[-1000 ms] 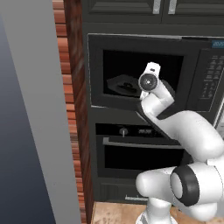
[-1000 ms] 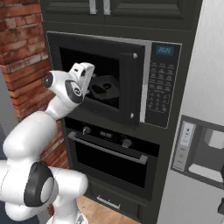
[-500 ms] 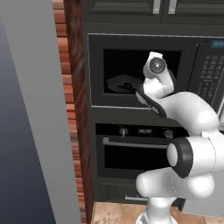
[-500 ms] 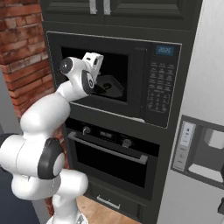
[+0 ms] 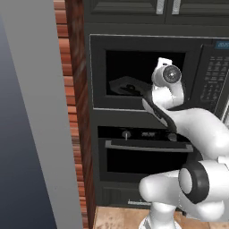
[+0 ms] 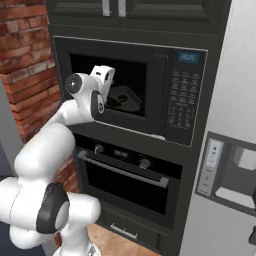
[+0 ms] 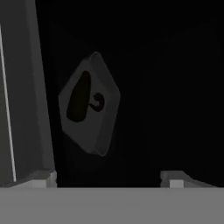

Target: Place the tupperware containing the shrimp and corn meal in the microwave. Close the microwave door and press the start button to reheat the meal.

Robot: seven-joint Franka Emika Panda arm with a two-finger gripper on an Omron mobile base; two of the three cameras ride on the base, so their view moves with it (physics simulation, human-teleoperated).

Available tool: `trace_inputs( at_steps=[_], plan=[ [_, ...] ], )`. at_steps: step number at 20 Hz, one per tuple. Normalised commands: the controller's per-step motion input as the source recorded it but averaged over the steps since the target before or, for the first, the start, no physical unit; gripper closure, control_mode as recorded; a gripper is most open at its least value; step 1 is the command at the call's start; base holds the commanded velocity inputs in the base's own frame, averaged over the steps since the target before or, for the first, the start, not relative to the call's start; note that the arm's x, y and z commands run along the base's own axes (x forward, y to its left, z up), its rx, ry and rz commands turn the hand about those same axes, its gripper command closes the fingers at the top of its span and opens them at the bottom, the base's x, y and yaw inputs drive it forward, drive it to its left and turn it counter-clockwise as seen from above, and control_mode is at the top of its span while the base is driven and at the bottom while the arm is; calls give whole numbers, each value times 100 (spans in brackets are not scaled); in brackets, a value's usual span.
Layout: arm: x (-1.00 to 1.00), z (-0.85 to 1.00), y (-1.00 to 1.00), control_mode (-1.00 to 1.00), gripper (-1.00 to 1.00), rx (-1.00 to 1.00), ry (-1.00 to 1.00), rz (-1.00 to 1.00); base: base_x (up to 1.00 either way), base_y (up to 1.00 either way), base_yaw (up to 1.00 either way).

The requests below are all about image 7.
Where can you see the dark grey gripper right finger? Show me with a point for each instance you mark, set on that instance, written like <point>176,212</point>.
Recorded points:
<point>175,177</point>

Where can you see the dark corn cob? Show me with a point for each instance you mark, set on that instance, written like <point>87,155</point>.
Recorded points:
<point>78,99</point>

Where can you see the red curled shrimp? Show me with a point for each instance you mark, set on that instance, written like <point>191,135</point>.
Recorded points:
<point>99,100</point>

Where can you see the grey cupboard panel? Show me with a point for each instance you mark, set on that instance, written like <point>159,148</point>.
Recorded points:
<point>26,87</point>

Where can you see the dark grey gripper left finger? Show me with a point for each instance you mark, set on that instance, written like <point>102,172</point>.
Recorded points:
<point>43,178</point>

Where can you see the grey tupperware container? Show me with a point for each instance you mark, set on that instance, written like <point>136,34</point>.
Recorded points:
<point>102,128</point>

